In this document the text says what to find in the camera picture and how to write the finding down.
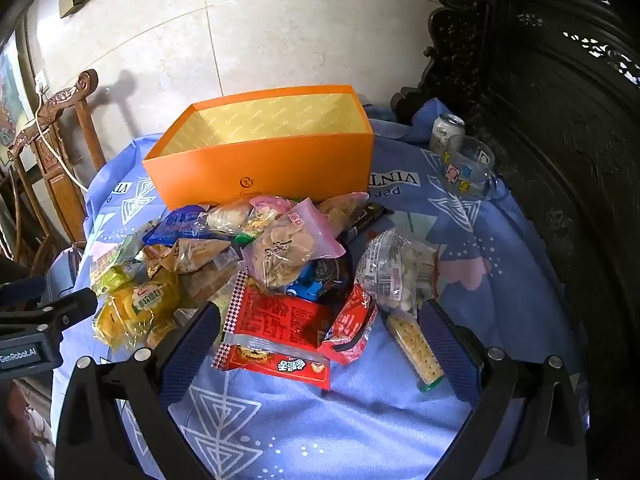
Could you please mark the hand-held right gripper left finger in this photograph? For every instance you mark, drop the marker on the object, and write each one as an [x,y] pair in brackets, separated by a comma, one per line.
[192,355]

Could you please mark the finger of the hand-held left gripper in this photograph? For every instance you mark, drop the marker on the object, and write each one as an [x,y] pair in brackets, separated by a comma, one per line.
[67,310]

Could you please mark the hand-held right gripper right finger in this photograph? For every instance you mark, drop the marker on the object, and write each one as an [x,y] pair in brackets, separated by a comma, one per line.
[447,350]

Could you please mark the red checkered snack packet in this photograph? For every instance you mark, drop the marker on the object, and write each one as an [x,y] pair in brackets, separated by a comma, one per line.
[275,320]

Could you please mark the blue snack packet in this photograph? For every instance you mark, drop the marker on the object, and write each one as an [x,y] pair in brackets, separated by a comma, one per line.
[172,227]

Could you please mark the pink bag of round crackers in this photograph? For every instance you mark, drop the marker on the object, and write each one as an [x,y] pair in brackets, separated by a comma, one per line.
[285,247]

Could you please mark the clear fried cracker packet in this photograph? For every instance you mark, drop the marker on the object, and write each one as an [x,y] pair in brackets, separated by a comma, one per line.
[345,210]

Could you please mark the orange cardboard box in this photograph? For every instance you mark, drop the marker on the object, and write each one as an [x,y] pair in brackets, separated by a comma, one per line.
[260,170]

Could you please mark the clear cracker sleeve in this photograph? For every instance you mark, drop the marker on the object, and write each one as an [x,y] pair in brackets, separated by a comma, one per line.
[415,350]

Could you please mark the yellow snack packet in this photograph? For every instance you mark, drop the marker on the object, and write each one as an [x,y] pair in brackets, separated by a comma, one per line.
[135,310]

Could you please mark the clear bag of white candies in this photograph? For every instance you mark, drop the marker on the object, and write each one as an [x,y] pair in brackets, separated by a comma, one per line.
[395,270]

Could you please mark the small red snack packet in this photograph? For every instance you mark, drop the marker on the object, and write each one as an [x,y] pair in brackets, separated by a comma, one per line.
[350,327]

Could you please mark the brown carved wooden chair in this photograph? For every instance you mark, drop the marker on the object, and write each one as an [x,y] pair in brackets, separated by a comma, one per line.
[65,190]

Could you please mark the blue printed tablecloth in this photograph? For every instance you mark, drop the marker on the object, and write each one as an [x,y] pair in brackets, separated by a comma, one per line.
[350,425]

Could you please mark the small blue cartoon packet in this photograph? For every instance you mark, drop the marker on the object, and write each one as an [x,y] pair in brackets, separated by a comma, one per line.
[305,285]

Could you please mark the clear rice cracker packet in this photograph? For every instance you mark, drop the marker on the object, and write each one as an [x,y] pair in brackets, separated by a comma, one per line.
[227,217]

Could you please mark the dark chocolate bar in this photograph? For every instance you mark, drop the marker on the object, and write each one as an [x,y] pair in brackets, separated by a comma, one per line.
[367,216]

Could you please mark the pale pink snack packet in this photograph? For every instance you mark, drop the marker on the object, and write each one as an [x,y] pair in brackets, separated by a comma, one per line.
[270,205]

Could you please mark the clear printed glass cup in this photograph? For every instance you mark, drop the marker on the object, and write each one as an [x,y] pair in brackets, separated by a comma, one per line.
[470,170]

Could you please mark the white beverage can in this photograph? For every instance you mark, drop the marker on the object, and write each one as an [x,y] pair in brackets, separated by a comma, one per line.
[445,132]

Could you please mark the dark carved wooden furniture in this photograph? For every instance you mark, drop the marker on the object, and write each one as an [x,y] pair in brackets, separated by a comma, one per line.
[550,110]

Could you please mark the colourful wall painting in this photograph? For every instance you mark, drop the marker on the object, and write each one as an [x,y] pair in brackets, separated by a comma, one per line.
[10,90]

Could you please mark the white wall socket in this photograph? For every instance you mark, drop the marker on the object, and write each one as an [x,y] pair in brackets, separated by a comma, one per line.
[41,80]

